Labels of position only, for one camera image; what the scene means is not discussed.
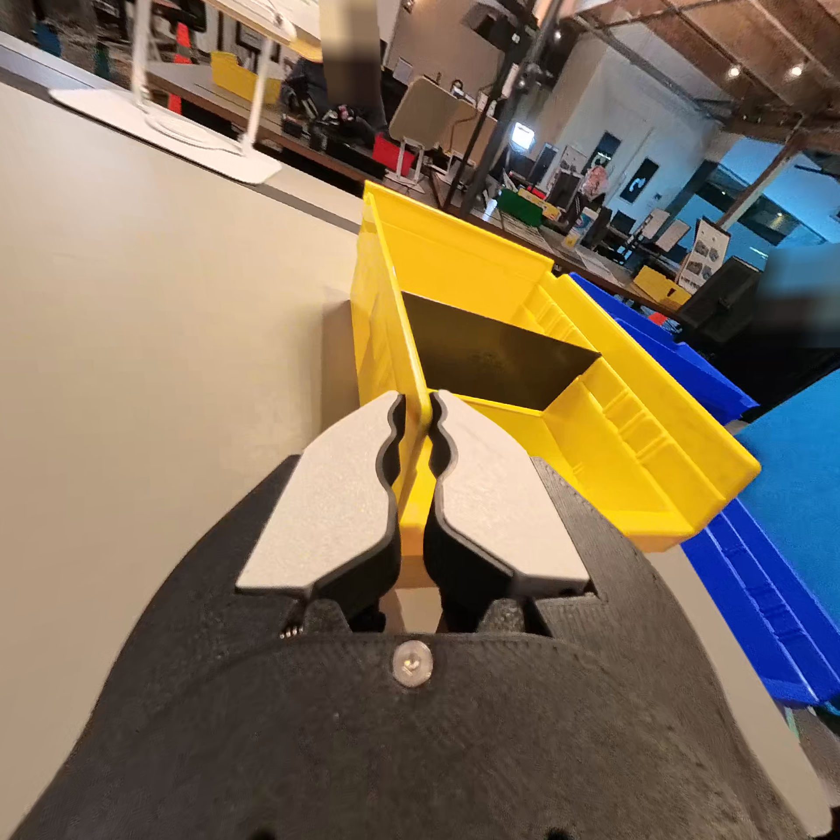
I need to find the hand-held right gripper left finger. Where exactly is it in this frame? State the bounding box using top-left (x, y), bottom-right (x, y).
top-left (234, 390), bottom-right (406, 599)

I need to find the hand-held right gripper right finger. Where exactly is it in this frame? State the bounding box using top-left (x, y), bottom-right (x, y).
top-left (422, 388), bottom-right (593, 599)

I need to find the yellow plastic bin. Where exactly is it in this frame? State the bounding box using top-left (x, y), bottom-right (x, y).
top-left (348, 180), bottom-right (763, 589)

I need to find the black bin divider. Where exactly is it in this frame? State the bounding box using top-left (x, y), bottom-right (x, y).
top-left (400, 290), bottom-right (603, 413)

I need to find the blue plastic bin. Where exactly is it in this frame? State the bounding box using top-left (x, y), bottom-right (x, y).
top-left (568, 271), bottom-right (840, 711)

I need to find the small yellow bin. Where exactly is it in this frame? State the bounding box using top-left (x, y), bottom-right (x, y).
top-left (210, 51), bottom-right (283, 106)
top-left (633, 266), bottom-right (691, 308)

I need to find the small green bin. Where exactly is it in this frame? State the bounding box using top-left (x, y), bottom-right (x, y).
top-left (497, 188), bottom-right (546, 228)

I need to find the poster board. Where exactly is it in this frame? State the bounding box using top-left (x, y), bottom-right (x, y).
top-left (676, 217), bottom-right (731, 294)

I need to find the small red bin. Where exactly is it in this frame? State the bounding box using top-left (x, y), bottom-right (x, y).
top-left (371, 133), bottom-right (418, 177)

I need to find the instruction sheet stand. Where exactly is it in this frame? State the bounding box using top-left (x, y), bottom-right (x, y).
top-left (49, 0), bottom-right (326, 186)

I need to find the beige board stand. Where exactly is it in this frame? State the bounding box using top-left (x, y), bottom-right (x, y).
top-left (388, 74), bottom-right (463, 193)

